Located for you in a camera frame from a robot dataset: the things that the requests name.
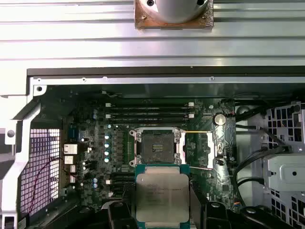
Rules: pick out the round coin battery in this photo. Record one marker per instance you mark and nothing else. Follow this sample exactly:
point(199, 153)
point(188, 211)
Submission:
point(219, 119)

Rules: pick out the silver green CPU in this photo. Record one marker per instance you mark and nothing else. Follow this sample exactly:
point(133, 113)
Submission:
point(162, 195)

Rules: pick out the metal socket cover frame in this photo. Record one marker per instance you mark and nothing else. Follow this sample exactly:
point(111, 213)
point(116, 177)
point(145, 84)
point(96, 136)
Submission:
point(209, 148)

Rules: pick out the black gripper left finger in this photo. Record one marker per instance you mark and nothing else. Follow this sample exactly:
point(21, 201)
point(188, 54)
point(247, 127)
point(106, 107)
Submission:
point(119, 217)

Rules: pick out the green motherboard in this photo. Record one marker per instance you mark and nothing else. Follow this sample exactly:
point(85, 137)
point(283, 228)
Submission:
point(202, 188)

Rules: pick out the black PC case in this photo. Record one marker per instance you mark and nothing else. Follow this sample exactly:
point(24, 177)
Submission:
point(143, 80)

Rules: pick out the grey metal drive cage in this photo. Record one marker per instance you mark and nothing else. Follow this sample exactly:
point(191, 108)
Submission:
point(286, 171)

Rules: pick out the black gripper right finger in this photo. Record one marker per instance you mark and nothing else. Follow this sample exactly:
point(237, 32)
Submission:
point(197, 214)

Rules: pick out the RAM slot black clips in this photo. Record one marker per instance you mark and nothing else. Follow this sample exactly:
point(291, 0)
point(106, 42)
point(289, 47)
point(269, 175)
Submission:
point(124, 175)

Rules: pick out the CPU socket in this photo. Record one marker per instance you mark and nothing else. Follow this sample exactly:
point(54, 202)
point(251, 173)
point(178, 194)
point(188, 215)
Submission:
point(157, 145)

